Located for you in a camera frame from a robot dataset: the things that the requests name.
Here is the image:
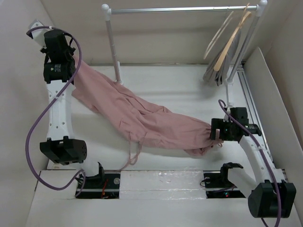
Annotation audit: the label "pink trousers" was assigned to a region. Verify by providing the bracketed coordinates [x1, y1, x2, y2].
[71, 54, 224, 171]

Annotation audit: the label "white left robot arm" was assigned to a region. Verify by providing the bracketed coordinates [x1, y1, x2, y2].
[40, 30, 87, 165]

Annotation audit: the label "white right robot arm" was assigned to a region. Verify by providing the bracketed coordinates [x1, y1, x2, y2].
[210, 107, 296, 218]

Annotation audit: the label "tan wooden hanger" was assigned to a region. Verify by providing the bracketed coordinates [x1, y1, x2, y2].
[213, 3, 251, 72]

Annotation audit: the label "grey hanging garment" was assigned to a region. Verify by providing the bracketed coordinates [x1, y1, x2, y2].
[202, 29, 243, 86]

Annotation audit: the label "white clothes rack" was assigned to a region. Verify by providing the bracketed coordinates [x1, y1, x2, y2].
[101, 0, 267, 106]

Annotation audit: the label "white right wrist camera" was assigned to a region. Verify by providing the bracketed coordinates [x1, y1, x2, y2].
[224, 106, 235, 114]

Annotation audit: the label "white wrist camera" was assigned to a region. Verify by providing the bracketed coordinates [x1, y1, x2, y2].
[28, 19, 50, 48]
[224, 106, 235, 114]

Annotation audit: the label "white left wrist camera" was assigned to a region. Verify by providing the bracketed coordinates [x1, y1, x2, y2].
[28, 19, 50, 48]

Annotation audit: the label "aluminium rail right side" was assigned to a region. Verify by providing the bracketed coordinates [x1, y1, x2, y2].
[237, 64, 274, 163]

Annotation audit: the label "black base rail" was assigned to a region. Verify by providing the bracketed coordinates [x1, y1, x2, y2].
[75, 170, 244, 200]

